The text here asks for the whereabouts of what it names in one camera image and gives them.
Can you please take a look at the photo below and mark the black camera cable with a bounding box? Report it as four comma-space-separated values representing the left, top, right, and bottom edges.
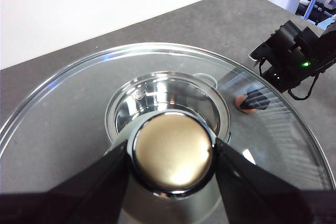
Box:
258, 60, 320, 101

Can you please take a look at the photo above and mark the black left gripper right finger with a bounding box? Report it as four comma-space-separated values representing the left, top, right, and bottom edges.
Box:
214, 138, 336, 224

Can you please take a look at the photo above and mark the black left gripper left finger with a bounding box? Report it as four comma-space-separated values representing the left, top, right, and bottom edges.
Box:
0, 139, 131, 224

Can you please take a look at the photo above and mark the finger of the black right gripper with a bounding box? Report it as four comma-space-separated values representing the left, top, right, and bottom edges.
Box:
240, 89, 271, 111

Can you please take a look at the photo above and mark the glass lid with green knob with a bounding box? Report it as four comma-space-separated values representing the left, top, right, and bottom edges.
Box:
0, 42, 336, 224

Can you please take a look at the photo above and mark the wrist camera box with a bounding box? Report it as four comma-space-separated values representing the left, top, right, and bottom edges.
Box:
261, 60, 320, 94

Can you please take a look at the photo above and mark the brown egg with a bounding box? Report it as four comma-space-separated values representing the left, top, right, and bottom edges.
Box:
235, 94, 257, 115

